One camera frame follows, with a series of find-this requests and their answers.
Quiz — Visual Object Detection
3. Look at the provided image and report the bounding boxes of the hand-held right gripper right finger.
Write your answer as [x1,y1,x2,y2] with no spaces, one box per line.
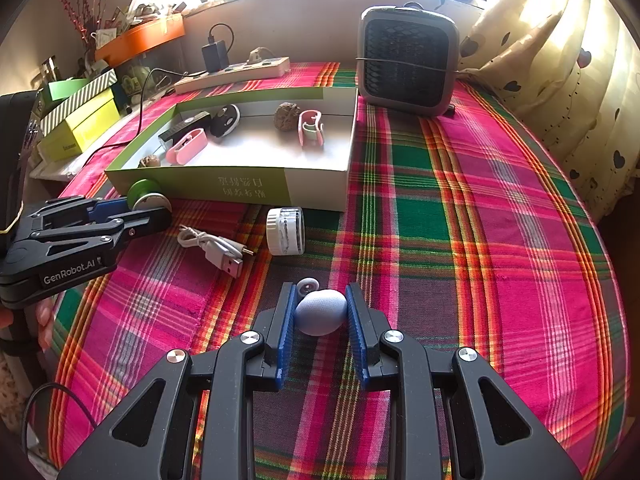
[345,282,583,480]

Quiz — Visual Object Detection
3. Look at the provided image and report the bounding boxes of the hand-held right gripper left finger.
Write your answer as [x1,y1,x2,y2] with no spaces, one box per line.
[57,282,298,480]

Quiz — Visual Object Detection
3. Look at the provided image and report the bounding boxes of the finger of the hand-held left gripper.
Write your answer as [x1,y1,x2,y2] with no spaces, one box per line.
[27,196,131,227]
[17,207,173,257]

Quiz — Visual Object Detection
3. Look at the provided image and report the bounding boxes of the green and white spool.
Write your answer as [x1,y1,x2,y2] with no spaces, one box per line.
[126,178,173,213]

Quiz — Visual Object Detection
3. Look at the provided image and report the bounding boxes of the pale egg-shaped toy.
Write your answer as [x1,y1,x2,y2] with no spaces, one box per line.
[293,277,348,336]

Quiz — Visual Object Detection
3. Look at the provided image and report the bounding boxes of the small pink clip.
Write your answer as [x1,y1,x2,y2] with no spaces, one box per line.
[166,129,208,165]

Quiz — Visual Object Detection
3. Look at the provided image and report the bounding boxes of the black and white round gadget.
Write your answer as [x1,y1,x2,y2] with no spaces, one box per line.
[210,104,241,137]

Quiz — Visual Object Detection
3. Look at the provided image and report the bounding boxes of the green and white cardboard box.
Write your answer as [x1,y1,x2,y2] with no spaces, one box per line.
[104,86,360,212]

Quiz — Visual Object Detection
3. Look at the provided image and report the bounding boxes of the large walnut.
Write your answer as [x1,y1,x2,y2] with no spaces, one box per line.
[272,102,300,131]

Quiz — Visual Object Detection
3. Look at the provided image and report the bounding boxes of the pink and white clip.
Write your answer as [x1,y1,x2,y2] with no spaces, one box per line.
[297,108,326,150]

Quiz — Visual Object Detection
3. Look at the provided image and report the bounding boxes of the person's left hand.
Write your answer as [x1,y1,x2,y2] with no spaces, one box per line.
[0,301,55,346]

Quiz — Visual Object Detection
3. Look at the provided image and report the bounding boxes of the white board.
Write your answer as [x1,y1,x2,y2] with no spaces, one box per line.
[29,157,83,182]

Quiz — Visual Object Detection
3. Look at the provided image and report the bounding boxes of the yellow-green box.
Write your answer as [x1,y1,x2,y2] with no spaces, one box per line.
[37,89,121,163]

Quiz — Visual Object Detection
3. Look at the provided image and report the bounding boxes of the white round jar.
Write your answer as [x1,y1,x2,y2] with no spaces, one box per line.
[266,206,306,256]

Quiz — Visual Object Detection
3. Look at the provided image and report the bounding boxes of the grey bike light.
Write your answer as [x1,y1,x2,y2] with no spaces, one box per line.
[158,111,212,147]

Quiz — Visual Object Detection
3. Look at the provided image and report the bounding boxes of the striped box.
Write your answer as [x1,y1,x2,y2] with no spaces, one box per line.
[40,69,118,136]

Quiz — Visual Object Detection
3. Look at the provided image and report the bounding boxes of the bright green box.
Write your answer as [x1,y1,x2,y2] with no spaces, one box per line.
[37,78,88,103]

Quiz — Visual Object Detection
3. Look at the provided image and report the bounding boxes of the plaid tablecloth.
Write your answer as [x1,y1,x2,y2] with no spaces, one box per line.
[47,62,631,480]

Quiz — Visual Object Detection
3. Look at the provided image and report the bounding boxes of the orange tray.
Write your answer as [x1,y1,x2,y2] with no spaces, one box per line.
[95,12,186,67]

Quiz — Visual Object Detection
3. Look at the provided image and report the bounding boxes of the beige power strip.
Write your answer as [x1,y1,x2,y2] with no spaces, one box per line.
[174,56,292,95]

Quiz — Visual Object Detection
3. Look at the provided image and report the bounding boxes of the black charger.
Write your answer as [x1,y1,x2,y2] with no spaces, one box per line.
[201,42,227,72]

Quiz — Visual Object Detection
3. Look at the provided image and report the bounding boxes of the red berry branches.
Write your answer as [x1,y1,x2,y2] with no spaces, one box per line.
[52,0,108,53]

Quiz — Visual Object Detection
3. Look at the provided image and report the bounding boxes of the grey desk fan heater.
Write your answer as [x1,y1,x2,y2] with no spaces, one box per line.
[356,4,460,118]

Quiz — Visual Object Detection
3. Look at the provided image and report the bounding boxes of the cream heart print curtain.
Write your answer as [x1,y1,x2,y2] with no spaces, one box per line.
[457,0,636,221]

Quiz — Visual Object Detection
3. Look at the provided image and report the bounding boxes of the white usb cable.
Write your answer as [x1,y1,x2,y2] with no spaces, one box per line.
[177,224,247,278]

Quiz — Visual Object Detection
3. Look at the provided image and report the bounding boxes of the black charger cable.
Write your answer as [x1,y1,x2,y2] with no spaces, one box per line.
[82,23,236,166]

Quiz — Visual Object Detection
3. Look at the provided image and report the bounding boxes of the thin black cable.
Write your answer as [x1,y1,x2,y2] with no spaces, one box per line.
[20,382,106,461]

